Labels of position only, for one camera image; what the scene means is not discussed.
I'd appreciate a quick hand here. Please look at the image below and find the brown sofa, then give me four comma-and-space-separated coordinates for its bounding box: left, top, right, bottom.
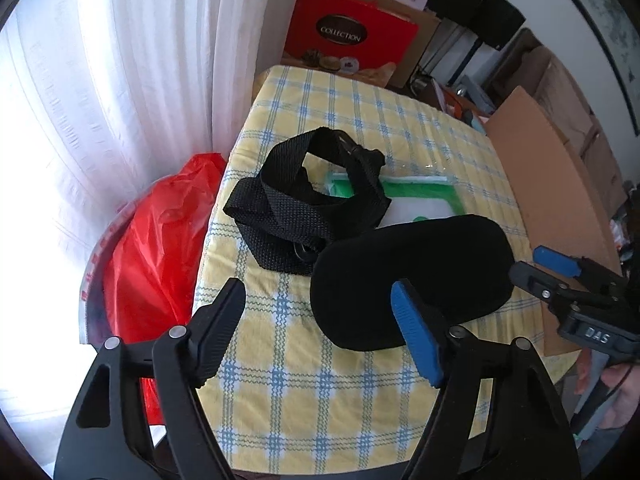
487, 27, 628, 206

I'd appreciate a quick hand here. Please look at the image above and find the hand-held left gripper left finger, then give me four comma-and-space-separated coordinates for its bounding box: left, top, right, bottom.
52, 276, 247, 480

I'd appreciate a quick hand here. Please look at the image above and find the red plastic bag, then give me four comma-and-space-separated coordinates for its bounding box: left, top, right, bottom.
100, 152, 228, 426

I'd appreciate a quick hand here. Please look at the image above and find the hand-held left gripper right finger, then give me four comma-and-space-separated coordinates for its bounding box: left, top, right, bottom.
391, 279, 582, 480

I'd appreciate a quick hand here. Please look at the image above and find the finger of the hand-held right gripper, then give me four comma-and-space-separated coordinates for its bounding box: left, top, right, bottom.
509, 260, 584, 314
532, 245, 625, 292

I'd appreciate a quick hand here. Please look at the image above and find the black webbing strap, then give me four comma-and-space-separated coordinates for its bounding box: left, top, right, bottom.
223, 127, 393, 277

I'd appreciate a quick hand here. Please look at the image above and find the black oval pouch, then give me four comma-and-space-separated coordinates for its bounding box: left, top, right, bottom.
309, 213, 516, 352

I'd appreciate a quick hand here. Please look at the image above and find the large brown cardboard box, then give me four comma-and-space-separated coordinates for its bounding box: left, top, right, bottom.
305, 0, 443, 88

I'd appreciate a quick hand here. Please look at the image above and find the yellow checked tablecloth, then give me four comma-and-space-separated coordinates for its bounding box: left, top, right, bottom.
192, 64, 583, 476

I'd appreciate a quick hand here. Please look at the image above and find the dark picture frame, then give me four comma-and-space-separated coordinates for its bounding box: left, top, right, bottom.
550, 0, 640, 136

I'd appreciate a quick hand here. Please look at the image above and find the person's right hand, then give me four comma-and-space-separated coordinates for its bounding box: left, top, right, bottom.
601, 356, 640, 437

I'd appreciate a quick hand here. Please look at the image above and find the red gift box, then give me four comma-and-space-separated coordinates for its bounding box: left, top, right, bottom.
280, 0, 420, 86

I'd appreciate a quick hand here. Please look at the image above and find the white sheer curtain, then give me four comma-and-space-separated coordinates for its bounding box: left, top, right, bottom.
0, 0, 311, 411

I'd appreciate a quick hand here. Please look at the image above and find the green white plastic packet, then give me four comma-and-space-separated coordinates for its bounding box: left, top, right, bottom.
320, 160, 468, 233

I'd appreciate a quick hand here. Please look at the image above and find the round grey bin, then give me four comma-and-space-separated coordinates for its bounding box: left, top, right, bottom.
77, 195, 151, 351

